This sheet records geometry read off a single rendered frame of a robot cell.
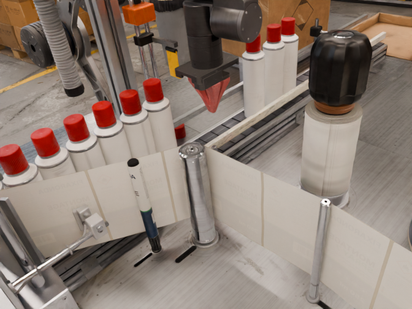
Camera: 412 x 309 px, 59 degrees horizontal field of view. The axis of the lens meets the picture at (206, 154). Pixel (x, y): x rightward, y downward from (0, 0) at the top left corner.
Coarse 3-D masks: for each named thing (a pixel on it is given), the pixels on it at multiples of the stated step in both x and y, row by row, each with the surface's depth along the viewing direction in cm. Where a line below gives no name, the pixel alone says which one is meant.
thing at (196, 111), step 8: (360, 16) 119; (352, 24) 115; (304, 48) 102; (232, 88) 87; (240, 88) 88; (224, 96) 85; (200, 104) 82; (192, 112) 80; (200, 112) 82; (176, 120) 78; (184, 120) 79
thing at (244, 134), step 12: (372, 48) 118; (300, 96) 98; (288, 108) 94; (228, 120) 91; (240, 120) 91; (264, 120) 90; (216, 132) 87; (252, 132) 87; (204, 144) 84; (228, 144) 83; (72, 252) 62
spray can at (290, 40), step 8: (288, 24) 85; (288, 32) 86; (288, 40) 87; (296, 40) 87; (288, 48) 88; (296, 48) 89; (288, 56) 89; (296, 56) 90; (288, 64) 90; (296, 64) 91; (288, 72) 91; (296, 72) 93; (288, 80) 93; (288, 88) 94
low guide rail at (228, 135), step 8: (384, 32) 118; (376, 40) 116; (296, 88) 94; (304, 88) 96; (288, 96) 92; (296, 96) 95; (272, 104) 89; (280, 104) 91; (256, 112) 86; (264, 112) 87; (248, 120) 84; (256, 120) 86; (232, 128) 82; (240, 128) 83; (224, 136) 80; (232, 136) 82; (208, 144) 78; (216, 144) 79
